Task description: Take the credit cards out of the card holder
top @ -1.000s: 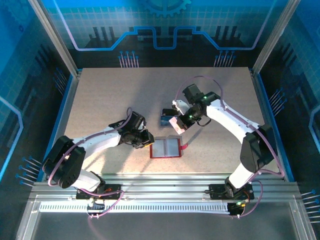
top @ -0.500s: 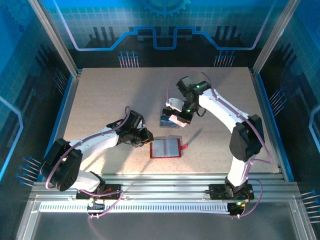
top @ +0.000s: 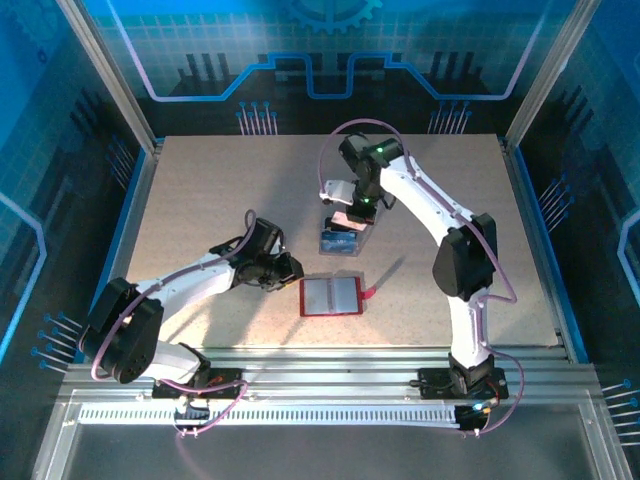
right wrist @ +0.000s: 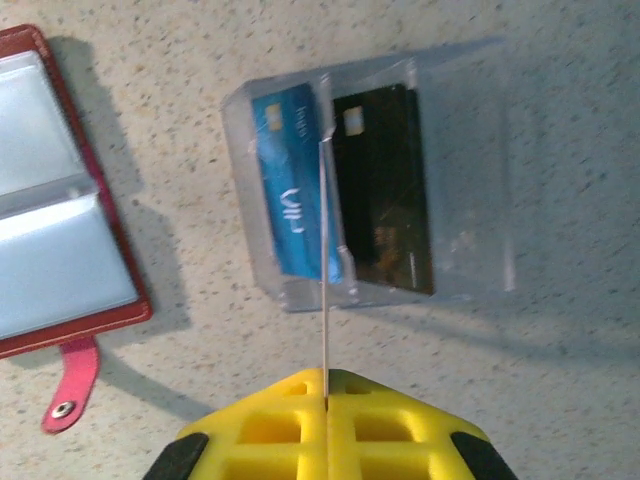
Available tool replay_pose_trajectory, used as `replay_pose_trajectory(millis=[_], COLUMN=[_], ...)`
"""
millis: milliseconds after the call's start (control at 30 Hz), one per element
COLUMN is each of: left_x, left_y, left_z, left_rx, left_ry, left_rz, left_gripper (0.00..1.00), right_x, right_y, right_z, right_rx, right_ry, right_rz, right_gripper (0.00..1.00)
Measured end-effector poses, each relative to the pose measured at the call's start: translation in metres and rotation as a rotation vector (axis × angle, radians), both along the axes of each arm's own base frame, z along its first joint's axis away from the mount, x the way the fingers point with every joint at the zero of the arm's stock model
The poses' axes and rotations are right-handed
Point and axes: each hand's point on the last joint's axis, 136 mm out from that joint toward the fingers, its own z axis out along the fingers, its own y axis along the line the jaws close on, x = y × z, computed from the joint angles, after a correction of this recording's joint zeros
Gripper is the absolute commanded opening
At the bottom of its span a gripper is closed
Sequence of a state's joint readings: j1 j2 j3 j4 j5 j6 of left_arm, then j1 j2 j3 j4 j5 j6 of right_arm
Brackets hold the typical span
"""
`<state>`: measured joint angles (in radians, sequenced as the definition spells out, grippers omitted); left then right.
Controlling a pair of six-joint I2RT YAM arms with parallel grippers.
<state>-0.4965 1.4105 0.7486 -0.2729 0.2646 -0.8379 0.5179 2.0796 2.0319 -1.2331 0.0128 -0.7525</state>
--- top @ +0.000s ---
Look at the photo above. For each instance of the blue credit card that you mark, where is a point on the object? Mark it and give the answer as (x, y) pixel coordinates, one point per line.
(340, 244)

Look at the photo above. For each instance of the aluminium lower frame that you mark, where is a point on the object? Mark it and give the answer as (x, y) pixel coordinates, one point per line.
(52, 445)

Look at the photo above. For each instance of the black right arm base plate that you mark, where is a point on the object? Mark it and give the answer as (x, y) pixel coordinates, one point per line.
(432, 382)

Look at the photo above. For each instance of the aluminium side rail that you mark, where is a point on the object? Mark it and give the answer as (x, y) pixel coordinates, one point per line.
(129, 240)
(537, 240)

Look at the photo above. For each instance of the aluminium corner post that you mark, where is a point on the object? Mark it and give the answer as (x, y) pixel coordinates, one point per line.
(548, 75)
(111, 75)

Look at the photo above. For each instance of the aluminium front frame rail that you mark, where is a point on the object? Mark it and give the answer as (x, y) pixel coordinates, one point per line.
(325, 370)

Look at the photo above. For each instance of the small black controller board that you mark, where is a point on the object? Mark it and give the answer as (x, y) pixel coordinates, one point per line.
(470, 417)
(192, 414)

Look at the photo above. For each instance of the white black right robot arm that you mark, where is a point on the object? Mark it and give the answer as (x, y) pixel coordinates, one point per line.
(425, 195)

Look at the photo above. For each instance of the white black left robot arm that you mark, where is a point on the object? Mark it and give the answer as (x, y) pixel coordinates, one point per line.
(190, 282)

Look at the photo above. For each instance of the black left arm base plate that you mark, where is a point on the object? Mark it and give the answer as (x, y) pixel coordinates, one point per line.
(225, 374)

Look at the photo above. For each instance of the red leather card holder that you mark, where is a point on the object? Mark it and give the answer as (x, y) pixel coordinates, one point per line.
(317, 297)

